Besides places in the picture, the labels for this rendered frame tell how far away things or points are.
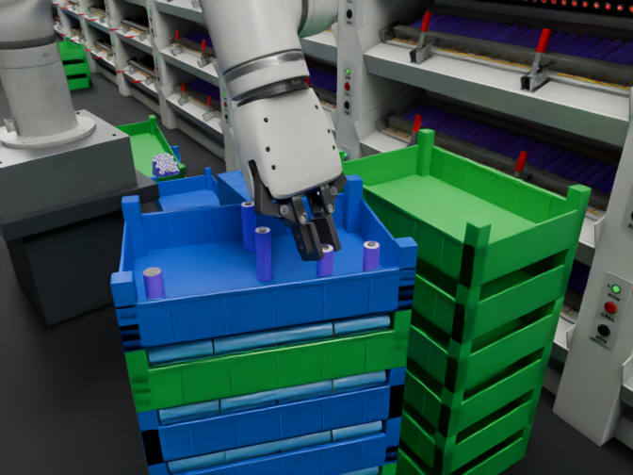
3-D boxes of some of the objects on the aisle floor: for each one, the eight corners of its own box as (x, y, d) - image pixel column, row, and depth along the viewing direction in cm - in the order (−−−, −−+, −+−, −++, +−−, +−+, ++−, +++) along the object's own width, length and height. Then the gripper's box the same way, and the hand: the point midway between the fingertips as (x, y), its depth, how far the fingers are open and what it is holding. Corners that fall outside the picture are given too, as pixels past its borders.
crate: (239, 224, 167) (237, 200, 163) (171, 237, 160) (168, 213, 156) (212, 188, 191) (210, 166, 187) (152, 199, 184) (148, 176, 180)
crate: (185, 184, 194) (186, 167, 189) (126, 197, 185) (125, 179, 179) (154, 132, 210) (154, 114, 204) (99, 141, 200) (97, 122, 194)
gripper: (223, 88, 49) (286, 284, 52) (348, 63, 59) (395, 229, 62) (186, 108, 55) (244, 284, 58) (303, 83, 65) (348, 234, 68)
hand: (316, 237), depth 59 cm, fingers closed, pressing on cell
